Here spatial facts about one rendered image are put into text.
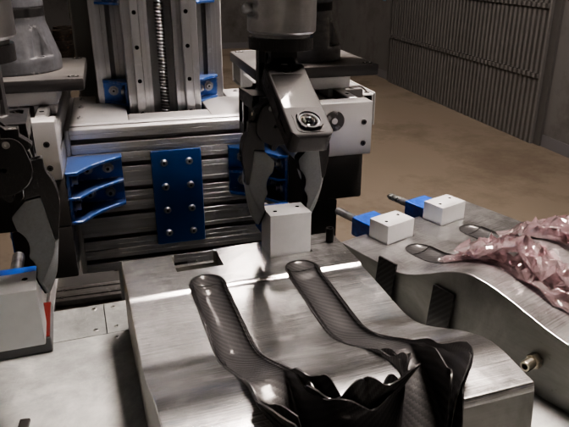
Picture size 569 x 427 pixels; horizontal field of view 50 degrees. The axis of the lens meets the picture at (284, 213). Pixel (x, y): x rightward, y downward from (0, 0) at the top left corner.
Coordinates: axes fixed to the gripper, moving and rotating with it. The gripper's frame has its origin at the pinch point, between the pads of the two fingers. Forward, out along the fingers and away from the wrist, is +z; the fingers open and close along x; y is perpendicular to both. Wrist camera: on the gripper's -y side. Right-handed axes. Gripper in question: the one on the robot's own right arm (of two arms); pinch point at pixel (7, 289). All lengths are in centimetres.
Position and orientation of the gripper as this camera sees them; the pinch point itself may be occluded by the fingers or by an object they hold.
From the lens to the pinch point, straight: 57.9
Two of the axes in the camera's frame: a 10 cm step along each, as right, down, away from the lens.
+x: -9.5, 1.2, -3.0
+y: -3.2, -3.7, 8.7
